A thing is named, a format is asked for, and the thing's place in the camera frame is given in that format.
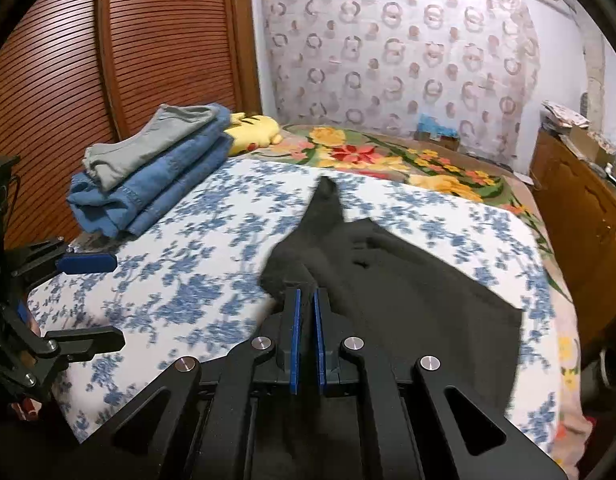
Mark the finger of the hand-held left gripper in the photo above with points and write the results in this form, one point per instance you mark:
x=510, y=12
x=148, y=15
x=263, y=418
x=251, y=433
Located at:
x=88, y=263
x=88, y=342

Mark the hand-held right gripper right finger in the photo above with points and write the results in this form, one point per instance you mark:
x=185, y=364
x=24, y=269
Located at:
x=319, y=340

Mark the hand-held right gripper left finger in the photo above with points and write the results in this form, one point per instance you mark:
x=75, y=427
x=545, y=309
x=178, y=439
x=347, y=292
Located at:
x=295, y=340

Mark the black pants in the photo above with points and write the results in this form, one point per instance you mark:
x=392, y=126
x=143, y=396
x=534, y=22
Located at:
x=412, y=300

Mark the folded grey pants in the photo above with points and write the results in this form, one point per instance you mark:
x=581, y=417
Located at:
x=138, y=150

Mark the blue floral white sheet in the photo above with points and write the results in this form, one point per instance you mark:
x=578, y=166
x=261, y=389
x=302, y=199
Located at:
x=188, y=270

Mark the folded blue jeans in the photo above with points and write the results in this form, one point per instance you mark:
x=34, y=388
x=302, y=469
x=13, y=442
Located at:
x=163, y=185

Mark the colourful flower print blanket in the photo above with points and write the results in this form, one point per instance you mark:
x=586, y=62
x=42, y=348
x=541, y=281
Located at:
x=368, y=152

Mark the wooden slatted wardrobe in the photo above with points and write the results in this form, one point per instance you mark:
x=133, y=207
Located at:
x=63, y=60

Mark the yellow plush toy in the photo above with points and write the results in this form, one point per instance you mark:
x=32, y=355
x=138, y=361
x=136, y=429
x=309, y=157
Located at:
x=253, y=132

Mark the cardboard box with blue contents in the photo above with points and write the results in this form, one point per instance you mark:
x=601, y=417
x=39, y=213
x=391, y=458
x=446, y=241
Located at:
x=435, y=132

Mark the wooden dresser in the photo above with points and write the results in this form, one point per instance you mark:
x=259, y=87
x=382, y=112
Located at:
x=577, y=200

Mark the open cardboard box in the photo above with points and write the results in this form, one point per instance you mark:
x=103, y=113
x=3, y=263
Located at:
x=587, y=145

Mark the patterned paper stack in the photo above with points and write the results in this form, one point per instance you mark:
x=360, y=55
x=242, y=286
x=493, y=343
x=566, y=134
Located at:
x=565, y=112

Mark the white lace curtain strip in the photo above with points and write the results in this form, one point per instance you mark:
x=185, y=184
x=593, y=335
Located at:
x=595, y=70

